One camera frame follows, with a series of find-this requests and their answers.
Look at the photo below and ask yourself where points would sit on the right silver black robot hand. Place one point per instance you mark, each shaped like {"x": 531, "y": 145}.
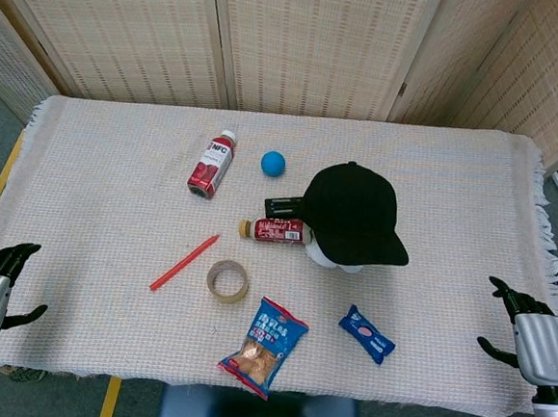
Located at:
{"x": 541, "y": 345}

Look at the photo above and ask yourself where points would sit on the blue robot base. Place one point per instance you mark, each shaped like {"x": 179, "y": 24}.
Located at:
{"x": 258, "y": 414}

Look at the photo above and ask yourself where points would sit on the black baseball cap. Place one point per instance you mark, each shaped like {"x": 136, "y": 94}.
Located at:
{"x": 356, "y": 214}

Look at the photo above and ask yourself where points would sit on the white round object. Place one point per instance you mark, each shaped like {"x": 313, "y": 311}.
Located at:
{"x": 325, "y": 259}

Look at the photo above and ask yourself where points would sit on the red-label drink bottle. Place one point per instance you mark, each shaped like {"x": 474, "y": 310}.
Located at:
{"x": 275, "y": 230}

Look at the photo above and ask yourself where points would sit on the blue cookie packet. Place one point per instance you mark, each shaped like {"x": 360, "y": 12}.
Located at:
{"x": 367, "y": 333}

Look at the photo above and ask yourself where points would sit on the white woven tablecloth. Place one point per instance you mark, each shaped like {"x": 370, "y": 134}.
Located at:
{"x": 163, "y": 209}

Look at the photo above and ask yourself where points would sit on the red pen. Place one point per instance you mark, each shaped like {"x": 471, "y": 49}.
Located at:
{"x": 185, "y": 262}

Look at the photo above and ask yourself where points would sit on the brown tape roll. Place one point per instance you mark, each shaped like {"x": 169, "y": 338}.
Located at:
{"x": 227, "y": 282}

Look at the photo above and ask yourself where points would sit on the red NFC juice bottle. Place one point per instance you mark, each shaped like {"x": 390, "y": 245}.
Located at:
{"x": 211, "y": 164}

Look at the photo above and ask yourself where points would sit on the blue snack chip bag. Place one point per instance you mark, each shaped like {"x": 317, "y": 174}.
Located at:
{"x": 264, "y": 345}

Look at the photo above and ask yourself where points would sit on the blue ball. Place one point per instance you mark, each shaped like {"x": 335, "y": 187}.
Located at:
{"x": 273, "y": 163}

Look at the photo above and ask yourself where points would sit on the woven folding screen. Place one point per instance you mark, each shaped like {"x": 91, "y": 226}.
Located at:
{"x": 292, "y": 40}

